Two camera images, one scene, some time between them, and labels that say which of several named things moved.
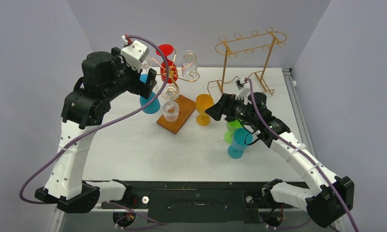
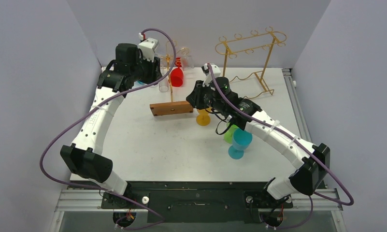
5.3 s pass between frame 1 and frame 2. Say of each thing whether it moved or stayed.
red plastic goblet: moved
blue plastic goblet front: stayed
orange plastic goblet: stayed
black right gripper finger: moved
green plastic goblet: stayed
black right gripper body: moved
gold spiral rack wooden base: moved
